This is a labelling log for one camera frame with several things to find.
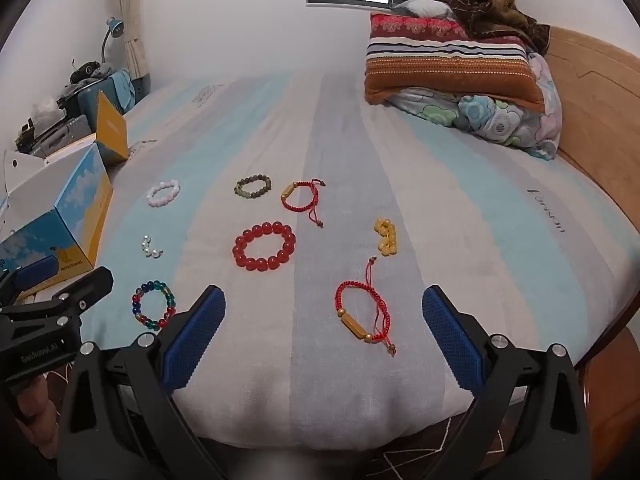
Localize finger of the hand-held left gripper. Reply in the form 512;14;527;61
15;266;115;321
0;255;58;297

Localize white pearl bracelet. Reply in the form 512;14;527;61
147;180;181;208
140;233;164;259

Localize white pillow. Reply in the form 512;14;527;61
395;0;458;20

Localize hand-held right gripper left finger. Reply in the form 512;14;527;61
57;285;228;480

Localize brown fuzzy blanket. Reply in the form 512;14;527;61
432;0;551;53

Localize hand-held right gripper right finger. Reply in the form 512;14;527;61
421;285;593;480

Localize floral quilt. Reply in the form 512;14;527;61
389;52;563;161

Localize striped bed sheet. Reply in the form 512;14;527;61
80;72;640;451

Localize person's left hand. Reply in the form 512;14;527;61
10;370;63;461

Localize multicolour glass bead bracelet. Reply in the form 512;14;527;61
131;280;177;332

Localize yellow bead bracelet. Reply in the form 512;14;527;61
374;218;398;257

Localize grey suitcase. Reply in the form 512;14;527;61
17;114;97;157

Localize red cord bracelet gold tube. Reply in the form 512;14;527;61
280;178;327;228
334;257;397;357

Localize blue desk lamp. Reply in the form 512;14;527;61
100;16;125;63

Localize blue suitcase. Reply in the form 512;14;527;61
77;70;137;116

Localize dark clothes pile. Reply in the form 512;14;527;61
69;60;113;85

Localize red bead bracelet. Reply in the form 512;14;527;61
232;221;297;272

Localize olive green bead bracelet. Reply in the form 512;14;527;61
234;175;272;199

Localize wooden headboard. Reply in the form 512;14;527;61
542;25;640;480

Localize beige curtain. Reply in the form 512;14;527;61
112;0;152;97

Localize striped folded blankets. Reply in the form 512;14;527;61
364;11;545;111

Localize white cardboard box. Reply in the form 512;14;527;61
0;91;130;306

